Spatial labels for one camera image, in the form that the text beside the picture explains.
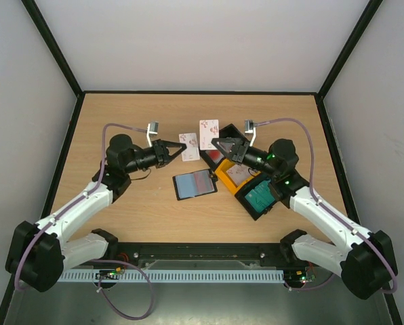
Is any left controller board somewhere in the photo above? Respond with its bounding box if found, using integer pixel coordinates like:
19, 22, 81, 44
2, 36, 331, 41
93, 267, 125, 289

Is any black frame post left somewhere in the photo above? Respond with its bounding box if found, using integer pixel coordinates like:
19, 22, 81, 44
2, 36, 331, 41
21, 0, 83, 97

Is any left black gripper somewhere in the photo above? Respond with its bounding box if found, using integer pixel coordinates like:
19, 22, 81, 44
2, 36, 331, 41
124, 139, 186, 175

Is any yellow tray middle compartment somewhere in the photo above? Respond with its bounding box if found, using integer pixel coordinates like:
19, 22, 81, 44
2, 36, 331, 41
215, 159, 260, 196

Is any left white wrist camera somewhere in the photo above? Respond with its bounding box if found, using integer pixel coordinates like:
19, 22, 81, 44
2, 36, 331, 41
146, 121, 159, 147

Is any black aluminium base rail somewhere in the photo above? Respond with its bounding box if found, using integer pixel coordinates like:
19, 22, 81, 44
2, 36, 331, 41
83, 240, 381, 268

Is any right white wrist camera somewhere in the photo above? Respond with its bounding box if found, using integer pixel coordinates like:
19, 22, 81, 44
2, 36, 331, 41
244, 119, 256, 147

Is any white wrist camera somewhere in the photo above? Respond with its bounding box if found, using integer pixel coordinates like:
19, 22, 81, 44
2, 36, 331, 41
244, 119, 256, 147
146, 121, 159, 147

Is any teal card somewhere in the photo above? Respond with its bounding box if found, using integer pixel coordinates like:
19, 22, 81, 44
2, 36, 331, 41
245, 181, 275, 213

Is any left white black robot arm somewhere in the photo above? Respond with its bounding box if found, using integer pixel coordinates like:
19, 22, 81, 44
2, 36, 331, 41
5, 133, 186, 292

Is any light blue slotted cable duct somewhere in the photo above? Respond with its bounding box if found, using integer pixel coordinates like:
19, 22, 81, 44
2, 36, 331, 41
58, 269, 284, 284

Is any black card holder wallet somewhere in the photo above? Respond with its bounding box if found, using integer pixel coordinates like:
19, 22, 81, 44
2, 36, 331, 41
172, 169, 218, 200

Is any red striped card in tray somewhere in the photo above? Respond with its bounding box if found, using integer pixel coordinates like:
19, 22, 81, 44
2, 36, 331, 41
205, 142, 233, 163

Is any controller board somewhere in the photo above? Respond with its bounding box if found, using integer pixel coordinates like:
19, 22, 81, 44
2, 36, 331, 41
283, 263, 317, 290
93, 267, 125, 289

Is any red circle white card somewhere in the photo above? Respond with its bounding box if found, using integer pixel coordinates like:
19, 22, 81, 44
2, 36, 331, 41
194, 169, 216, 196

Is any black frame post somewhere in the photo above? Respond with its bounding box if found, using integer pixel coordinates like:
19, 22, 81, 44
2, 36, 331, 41
316, 0, 383, 102
21, 0, 83, 97

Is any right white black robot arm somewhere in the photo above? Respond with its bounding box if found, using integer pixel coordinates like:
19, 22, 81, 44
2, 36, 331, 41
211, 137, 398, 300

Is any right controller board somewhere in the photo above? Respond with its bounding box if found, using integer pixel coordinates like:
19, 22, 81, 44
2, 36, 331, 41
283, 263, 317, 290

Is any black frame post right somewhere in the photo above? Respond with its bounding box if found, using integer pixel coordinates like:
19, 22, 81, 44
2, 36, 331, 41
316, 0, 383, 102

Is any red patterned white card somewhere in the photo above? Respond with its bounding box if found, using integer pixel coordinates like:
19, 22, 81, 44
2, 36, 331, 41
199, 119, 219, 150
178, 133, 200, 162

